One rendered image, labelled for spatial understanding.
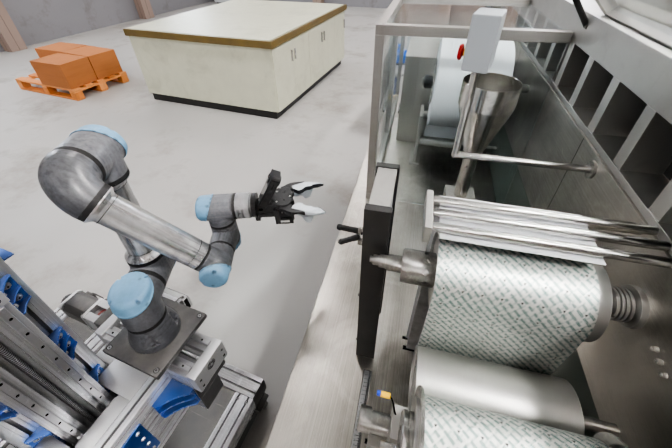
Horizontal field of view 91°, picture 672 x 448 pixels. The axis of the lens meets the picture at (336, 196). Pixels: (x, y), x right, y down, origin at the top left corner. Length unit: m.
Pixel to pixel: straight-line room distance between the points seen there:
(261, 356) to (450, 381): 1.52
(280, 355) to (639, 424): 1.62
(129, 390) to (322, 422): 0.65
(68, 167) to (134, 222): 0.17
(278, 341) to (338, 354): 1.09
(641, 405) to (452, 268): 0.34
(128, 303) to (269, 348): 1.12
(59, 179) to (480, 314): 0.85
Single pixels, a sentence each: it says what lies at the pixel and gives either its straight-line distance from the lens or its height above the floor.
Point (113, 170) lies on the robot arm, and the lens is 0.98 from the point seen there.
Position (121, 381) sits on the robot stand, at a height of 0.73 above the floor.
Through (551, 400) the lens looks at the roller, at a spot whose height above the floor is 1.23.
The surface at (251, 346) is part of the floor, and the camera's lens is 2.10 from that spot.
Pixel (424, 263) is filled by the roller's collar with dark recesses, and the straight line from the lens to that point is 0.61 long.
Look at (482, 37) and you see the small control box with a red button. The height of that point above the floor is 1.67.
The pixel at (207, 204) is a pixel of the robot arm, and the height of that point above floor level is 1.25.
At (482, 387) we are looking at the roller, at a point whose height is 1.23.
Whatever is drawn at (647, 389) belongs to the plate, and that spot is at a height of 1.28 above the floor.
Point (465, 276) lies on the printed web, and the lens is 0.58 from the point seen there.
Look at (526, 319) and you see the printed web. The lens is 0.62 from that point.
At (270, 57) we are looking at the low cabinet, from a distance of 4.02.
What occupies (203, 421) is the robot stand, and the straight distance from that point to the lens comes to 1.78.
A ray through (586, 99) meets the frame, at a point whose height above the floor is 1.48.
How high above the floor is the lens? 1.82
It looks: 39 degrees down
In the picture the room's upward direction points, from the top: 1 degrees counter-clockwise
